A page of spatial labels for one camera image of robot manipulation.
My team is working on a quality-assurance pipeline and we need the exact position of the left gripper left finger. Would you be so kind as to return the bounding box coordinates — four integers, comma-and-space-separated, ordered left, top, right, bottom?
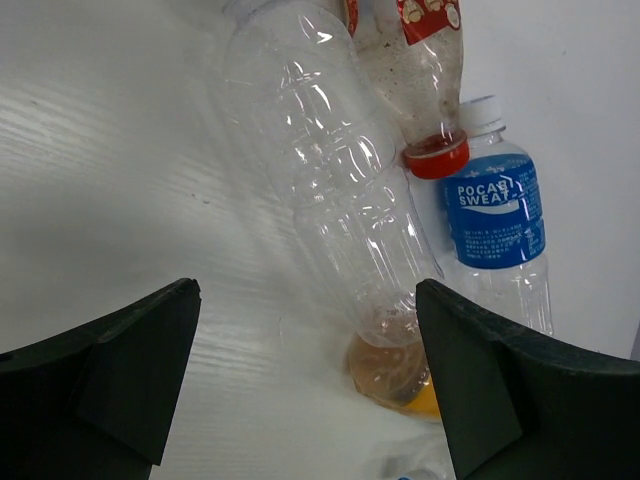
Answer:
1, 278, 201, 479

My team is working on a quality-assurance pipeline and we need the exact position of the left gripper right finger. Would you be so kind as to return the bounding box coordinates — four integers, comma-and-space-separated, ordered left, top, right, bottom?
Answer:
416, 279, 639, 479

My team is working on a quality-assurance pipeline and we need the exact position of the blue label Pocari Sweat bottle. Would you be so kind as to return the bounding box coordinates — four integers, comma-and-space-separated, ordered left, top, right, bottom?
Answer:
442, 95, 554, 335

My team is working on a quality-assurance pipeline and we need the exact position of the clear bottle white cap front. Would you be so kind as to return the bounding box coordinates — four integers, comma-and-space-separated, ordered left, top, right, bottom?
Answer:
381, 457, 448, 480

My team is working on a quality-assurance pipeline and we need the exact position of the orange label bottle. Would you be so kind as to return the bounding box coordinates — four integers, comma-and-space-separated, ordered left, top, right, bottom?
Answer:
345, 335, 441, 421

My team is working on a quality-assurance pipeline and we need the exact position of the red label red cap bottle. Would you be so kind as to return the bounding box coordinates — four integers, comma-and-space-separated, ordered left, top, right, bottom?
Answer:
341, 0, 470, 179

